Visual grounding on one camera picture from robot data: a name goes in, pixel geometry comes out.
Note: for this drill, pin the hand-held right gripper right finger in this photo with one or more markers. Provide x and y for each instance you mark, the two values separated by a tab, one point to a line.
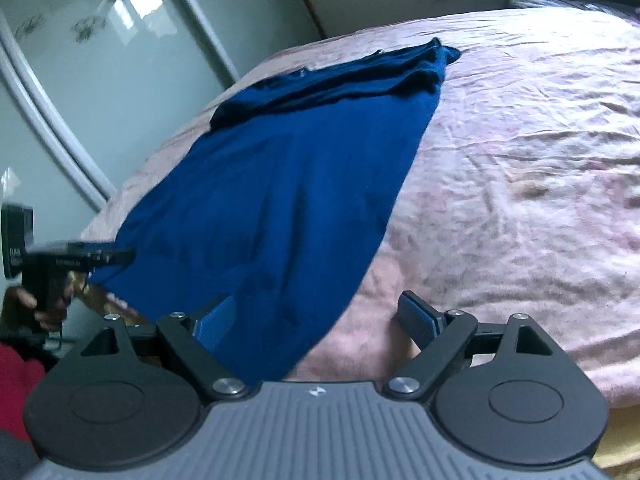
414	316

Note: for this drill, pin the pink bed sheet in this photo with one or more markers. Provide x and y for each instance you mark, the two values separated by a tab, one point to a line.
510	170

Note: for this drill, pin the yellow cloth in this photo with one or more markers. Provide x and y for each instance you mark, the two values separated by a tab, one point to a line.
622	445

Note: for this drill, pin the patterned pillow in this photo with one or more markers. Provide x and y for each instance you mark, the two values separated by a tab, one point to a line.
580	7

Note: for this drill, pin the person's left hand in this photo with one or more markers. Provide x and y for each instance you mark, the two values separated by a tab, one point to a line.
47	317

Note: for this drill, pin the blue knit sweater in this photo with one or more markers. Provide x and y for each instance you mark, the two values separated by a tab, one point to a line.
280	200

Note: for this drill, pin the glass wardrobe sliding door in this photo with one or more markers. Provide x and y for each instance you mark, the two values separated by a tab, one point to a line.
100	60

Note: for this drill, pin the person's red clothing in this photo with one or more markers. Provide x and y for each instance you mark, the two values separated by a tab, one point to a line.
20	390

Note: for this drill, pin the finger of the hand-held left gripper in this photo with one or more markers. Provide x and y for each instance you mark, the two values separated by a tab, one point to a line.
107	255

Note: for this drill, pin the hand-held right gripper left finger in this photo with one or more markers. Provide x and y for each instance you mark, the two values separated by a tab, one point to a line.
215	325

